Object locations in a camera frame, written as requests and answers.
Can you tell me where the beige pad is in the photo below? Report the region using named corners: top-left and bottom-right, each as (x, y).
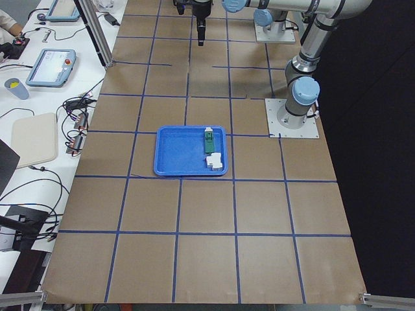
top-left (11, 113), bottom-right (58, 168)

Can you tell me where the near teach pendant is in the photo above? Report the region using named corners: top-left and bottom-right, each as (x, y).
top-left (25, 49), bottom-right (77, 87)

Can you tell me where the far teach pendant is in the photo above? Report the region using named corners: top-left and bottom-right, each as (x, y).
top-left (45, 0), bottom-right (80, 22)

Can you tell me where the aluminium profile post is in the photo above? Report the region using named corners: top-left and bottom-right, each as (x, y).
top-left (74, 0), bottom-right (113, 68)

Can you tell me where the teach pendant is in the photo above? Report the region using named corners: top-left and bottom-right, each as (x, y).
top-left (45, 0), bottom-right (80, 22)
top-left (25, 49), bottom-right (77, 87)

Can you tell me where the black power adapter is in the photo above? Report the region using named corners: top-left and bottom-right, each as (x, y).
top-left (104, 13), bottom-right (120, 26)

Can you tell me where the white circuit breaker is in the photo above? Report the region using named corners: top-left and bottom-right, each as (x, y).
top-left (206, 152), bottom-right (224, 171)

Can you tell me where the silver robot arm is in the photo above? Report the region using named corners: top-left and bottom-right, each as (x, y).
top-left (222, 0), bottom-right (372, 130)

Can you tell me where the blue plastic tray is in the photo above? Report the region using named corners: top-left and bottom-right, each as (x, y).
top-left (154, 125), bottom-right (228, 177)

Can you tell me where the grey cup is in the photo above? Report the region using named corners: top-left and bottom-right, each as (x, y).
top-left (4, 78), bottom-right (29, 100)

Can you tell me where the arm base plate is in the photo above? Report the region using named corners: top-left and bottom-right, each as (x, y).
top-left (255, 21), bottom-right (296, 44)
top-left (265, 98), bottom-right (319, 139)

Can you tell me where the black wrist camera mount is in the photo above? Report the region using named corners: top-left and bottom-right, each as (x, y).
top-left (173, 0), bottom-right (213, 47)

